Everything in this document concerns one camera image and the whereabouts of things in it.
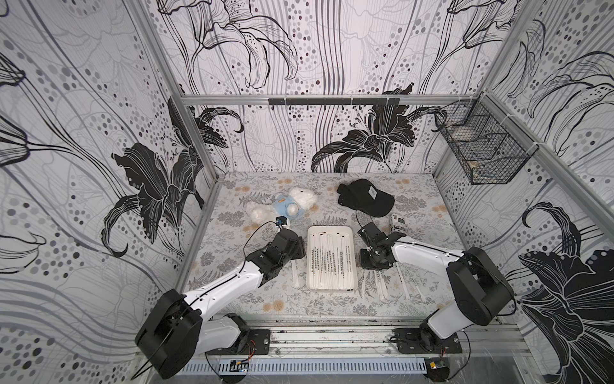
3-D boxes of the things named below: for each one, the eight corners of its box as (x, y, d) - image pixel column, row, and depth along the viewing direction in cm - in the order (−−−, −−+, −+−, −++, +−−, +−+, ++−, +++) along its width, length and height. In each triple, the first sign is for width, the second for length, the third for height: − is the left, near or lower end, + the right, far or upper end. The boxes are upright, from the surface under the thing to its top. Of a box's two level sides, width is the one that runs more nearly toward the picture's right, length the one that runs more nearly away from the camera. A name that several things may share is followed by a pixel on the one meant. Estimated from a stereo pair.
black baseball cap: (334, 201, 111) (335, 190, 106) (347, 182, 119) (348, 172, 113) (384, 223, 103) (388, 214, 97) (395, 202, 111) (399, 191, 105)
